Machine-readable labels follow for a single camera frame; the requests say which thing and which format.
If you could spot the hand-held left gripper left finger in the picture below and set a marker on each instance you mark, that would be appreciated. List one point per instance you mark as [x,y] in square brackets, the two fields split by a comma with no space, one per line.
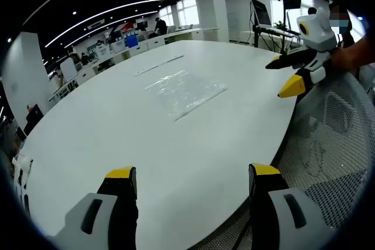
[96,226]

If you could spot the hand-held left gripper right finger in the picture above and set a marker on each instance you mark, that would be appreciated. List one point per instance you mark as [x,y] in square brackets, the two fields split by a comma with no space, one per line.
[281,223]

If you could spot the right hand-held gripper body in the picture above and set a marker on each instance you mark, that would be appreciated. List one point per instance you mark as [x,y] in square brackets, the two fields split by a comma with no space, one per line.
[317,34]

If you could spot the clear resealable plastic bag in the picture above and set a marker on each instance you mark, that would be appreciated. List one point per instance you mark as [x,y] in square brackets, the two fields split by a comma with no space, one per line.
[184,93]

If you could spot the open laptop on stand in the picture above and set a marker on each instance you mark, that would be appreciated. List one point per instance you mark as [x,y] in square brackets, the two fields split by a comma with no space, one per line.
[262,13]

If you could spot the person's right hand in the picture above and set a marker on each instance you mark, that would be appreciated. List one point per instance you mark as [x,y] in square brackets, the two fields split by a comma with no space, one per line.
[342,58]

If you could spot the green potted plant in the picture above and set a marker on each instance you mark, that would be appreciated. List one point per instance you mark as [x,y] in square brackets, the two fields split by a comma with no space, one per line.
[279,24]

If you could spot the white mesh office chair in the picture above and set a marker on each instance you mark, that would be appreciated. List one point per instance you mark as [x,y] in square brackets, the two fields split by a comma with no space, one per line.
[334,144]

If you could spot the white square pillar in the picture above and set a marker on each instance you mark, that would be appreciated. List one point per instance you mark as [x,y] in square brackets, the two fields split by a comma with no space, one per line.
[211,13]

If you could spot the small white device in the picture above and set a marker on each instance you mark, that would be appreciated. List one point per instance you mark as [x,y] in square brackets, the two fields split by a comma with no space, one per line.
[25,164]

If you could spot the long white counter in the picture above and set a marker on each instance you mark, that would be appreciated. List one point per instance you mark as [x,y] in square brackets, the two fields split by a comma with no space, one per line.
[175,37]

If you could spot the black office chair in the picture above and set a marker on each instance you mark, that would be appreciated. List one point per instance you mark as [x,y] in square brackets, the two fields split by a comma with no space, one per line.
[33,118]

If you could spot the blue storage box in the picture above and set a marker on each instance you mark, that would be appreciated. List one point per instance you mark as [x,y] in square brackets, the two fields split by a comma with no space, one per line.
[131,40]

